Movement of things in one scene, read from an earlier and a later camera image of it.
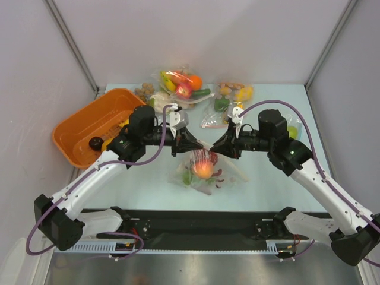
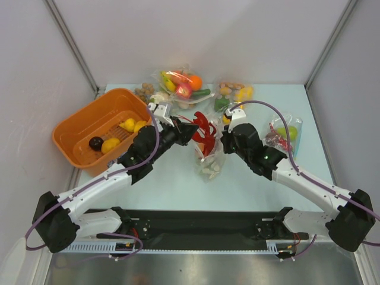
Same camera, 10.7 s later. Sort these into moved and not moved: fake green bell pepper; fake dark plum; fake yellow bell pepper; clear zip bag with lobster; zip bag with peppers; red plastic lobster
Moved: clear zip bag with lobster; red plastic lobster
Not moved: zip bag with peppers; fake yellow bell pepper; fake dark plum; fake green bell pepper
